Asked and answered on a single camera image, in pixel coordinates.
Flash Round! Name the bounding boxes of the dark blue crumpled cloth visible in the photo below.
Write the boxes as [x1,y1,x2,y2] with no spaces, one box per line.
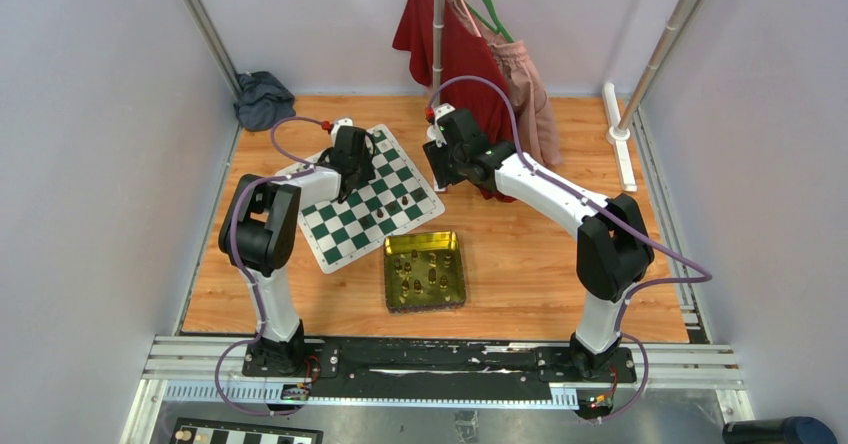
[233,71,296,132]

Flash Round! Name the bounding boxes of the pink shorts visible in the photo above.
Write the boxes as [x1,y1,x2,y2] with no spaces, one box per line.
[448,0,563,167]

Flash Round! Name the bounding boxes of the white clothes rack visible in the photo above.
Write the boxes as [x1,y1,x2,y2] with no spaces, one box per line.
[429,0,638,192]

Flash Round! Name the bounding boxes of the dark blue bottle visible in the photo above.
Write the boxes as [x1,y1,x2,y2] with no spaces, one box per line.
[722,416,838,444]

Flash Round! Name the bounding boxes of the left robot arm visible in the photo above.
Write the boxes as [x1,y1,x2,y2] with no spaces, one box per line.
[219,121,377,377]

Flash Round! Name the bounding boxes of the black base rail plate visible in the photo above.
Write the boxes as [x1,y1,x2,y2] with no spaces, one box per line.
[242,337,637,401]

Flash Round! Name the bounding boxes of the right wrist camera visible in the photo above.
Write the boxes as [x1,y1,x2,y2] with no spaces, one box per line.
[425,103,455,126]

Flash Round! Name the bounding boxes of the green white chess mat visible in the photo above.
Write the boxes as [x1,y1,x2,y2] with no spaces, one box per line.
[298,124,445,274]

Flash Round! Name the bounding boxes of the green clothes hanger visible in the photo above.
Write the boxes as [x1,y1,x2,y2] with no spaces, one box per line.
[468,0,514,43]

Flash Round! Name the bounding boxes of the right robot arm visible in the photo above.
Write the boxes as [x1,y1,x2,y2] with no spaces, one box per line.
[423,104,655,382]

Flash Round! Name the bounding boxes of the red t-shirt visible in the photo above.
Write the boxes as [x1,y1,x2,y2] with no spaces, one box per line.
[392,0,525,204]

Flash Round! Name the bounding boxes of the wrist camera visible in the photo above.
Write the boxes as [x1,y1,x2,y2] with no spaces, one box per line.
[331,117,354,135]
[425,103,455,126]

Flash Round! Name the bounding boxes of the yellow metal tin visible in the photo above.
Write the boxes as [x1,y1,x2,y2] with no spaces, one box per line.
[383,231,468,314]

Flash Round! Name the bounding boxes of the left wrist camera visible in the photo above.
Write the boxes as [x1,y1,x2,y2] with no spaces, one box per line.
[331,117,354,135]

